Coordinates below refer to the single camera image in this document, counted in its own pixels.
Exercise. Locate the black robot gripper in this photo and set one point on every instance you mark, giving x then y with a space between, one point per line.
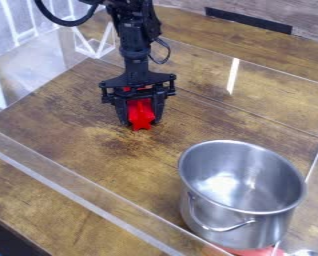
138 83

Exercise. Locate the red plastic block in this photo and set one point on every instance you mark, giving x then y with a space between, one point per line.
140 114

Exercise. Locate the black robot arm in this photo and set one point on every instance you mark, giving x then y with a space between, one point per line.
138 27

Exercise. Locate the silver metal pot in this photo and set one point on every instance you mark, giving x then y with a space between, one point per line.
241 190

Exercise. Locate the red object under pot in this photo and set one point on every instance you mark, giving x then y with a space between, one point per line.
255 252

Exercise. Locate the silver metal object corner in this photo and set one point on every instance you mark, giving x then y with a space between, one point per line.
302 252

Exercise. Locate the clear acrylic front barrier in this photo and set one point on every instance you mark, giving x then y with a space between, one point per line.
146 225

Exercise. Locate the clear acrylic triangle bracket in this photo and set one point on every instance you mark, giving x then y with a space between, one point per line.
95 48

